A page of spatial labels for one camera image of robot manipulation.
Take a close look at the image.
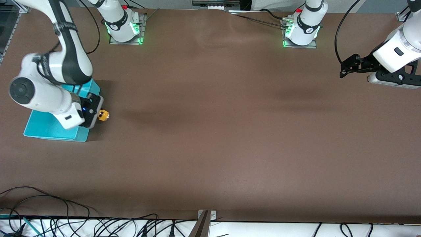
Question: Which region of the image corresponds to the teal plastic bin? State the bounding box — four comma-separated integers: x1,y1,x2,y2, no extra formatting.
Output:
23,78,101,143

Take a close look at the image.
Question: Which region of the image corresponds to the grey power strip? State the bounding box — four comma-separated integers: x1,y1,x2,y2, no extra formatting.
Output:
192,0,241,10

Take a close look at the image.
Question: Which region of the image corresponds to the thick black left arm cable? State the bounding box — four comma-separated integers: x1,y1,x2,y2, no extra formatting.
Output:
334,0,362,65

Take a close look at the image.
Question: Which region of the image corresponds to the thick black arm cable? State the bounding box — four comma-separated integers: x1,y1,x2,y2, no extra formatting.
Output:
78,0,101,55
334,0,362,65

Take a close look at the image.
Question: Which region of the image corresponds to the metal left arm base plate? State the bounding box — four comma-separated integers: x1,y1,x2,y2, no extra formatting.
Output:
281,17,318,49

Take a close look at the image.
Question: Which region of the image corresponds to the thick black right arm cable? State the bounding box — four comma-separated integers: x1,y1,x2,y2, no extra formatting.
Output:
78,0,101,55

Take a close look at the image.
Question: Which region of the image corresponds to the long black looping cable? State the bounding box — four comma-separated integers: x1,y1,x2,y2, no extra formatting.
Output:
0,186,91,220

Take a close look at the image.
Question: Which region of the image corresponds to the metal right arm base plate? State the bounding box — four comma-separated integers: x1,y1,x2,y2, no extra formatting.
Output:
109,13,147,45

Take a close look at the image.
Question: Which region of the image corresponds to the black cable along table edge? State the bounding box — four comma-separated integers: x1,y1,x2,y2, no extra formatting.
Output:
229,9,287,27

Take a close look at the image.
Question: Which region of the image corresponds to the black cable tangle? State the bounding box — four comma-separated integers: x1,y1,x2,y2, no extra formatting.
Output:
0,213,198,237

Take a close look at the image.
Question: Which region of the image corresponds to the metal clamp bracket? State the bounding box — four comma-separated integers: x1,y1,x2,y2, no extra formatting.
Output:
189,209,217,237

